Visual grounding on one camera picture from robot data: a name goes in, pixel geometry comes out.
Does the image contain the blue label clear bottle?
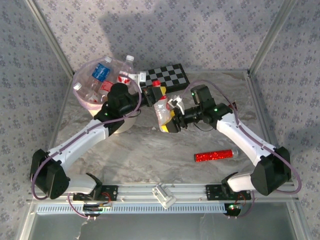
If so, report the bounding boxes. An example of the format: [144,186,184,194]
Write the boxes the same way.
[91,56,112,83]

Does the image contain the white slotted cable duct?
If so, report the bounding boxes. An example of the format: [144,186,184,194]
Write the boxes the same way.
[36,202,228,215]

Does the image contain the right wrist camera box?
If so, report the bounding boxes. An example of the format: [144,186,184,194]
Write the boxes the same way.
[167,95,186,114]

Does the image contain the aluminium frame post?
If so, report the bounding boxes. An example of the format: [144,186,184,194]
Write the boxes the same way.
[24,0,75,75]
[246,0,300,76]

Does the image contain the white camera mount clamp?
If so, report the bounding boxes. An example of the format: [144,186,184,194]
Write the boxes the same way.
[151,182,177,210]

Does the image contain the red glitter tube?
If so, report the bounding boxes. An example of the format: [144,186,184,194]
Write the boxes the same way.
[193,149,240,163]

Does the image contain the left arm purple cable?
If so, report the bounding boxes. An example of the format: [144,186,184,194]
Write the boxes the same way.
[31,72,143,221]

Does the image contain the red-capped red-label clear bottle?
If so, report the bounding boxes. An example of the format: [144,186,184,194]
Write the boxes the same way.
[101,80,115,97]

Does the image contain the pink bin liner bag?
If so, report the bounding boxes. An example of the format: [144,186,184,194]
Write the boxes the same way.
[72,56,143,112]

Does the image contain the black grey chessboard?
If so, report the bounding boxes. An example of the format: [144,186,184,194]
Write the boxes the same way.
[143,63,191,93]

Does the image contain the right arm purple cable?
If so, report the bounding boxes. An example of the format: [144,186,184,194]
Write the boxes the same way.
[181,79,303,221]

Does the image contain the grey metal tray panel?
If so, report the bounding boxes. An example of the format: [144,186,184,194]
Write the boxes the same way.
[18,201,312,240]

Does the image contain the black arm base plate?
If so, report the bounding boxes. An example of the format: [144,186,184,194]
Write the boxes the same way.
[72,184,119,202]
[205,184,252,202]

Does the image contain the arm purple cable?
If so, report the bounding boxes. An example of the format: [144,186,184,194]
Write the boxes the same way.
[31,72,143,221]
[181,79,303,221]

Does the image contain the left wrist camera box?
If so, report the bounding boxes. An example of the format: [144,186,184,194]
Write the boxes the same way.
[136,71,148,87]

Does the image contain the black controller board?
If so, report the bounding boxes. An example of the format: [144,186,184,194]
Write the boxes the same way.
[82,201,113,218]
[223,202,244,218]

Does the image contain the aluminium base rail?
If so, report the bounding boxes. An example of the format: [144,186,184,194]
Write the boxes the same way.
[27,183,300,203]

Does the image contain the aluminium side rail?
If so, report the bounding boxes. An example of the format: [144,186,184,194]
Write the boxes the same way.
[246,71,293,183]
[47,73,73,151]

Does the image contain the white opaque bottle red cap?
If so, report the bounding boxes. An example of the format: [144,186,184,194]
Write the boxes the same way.
[152,80,175,130]

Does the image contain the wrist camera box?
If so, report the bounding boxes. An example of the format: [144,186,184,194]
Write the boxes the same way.
[167,95,186,114]
[136,71,148,87]

